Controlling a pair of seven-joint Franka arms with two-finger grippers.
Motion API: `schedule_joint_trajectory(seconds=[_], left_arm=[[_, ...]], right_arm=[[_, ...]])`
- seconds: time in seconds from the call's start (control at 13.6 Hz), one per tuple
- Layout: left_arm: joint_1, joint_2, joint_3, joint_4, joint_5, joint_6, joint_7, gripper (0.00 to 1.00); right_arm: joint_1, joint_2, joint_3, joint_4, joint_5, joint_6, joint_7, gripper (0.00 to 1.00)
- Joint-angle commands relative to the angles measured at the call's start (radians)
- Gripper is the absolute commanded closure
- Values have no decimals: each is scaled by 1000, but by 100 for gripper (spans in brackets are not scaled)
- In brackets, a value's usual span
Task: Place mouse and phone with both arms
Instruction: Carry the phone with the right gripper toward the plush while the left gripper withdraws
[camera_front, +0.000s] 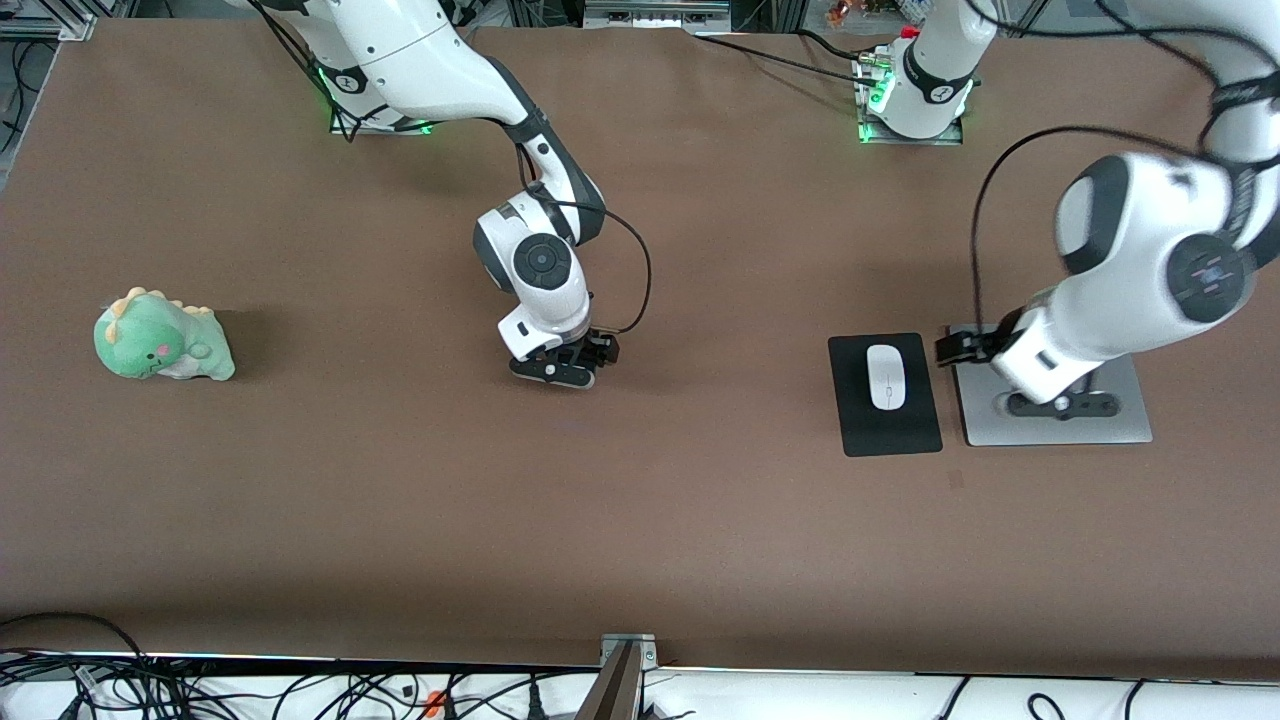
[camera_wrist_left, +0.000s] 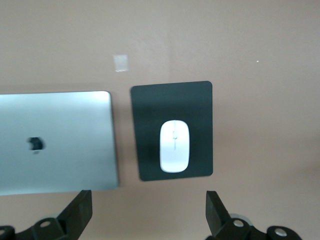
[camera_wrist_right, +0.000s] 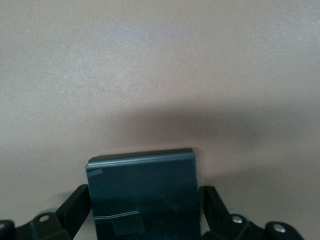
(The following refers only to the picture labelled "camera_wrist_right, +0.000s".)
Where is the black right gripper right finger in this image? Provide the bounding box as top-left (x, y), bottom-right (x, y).
top-left (198, 185), bottom-right (304, 240)

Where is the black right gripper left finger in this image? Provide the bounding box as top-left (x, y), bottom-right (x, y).
top-left (0, 184), bottom-right (91, 240)

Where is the dark teal box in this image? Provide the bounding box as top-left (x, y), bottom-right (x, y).
top-left (85, 147), bottom-right (202, 240)

